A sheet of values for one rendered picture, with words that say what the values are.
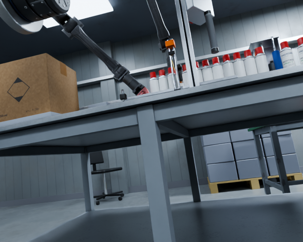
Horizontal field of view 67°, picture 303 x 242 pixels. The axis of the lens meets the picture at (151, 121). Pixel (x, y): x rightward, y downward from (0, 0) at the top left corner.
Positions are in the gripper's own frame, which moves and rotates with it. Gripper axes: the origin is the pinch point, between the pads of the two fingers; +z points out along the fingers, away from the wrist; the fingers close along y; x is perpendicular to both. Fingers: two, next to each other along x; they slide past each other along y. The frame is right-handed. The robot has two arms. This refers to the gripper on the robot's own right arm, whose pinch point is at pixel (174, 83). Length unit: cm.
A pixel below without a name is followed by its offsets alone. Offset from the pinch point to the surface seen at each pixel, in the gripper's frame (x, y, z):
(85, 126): 49, 30, 25
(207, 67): 8.6, -18.3, -2.0
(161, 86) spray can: 8.6, 6.2, 2.8
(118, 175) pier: -292, 169, 66
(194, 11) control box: 19.9, -16.5, -26.8
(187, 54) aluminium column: 22.9, -10.2, -4.9
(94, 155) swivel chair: -250, 193, 24
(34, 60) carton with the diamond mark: 47, 52, -8
